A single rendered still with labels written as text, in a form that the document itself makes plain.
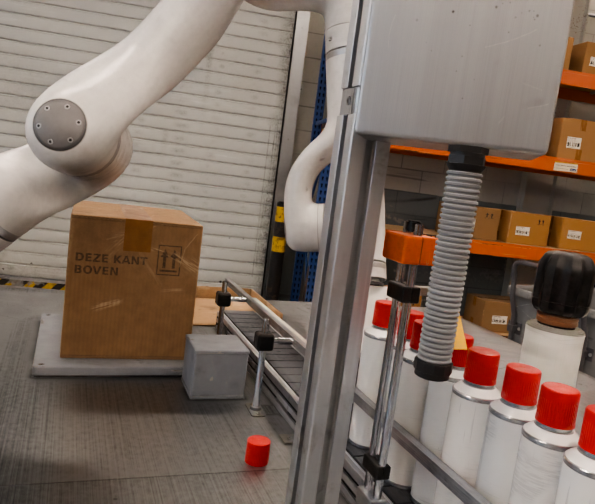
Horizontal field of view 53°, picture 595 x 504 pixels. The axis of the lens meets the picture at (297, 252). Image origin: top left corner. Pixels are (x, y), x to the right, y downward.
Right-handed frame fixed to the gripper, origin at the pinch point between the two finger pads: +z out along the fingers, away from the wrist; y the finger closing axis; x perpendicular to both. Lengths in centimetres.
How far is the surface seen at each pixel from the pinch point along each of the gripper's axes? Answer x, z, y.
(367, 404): -10.1, 1.8, -4.3
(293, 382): 19.7, -0.4, -3.0
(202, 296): 98, -24, -2
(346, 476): -6.0, 11.2, -5.5
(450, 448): -25.7, 5.5, -2.9
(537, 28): -46, -31, -7
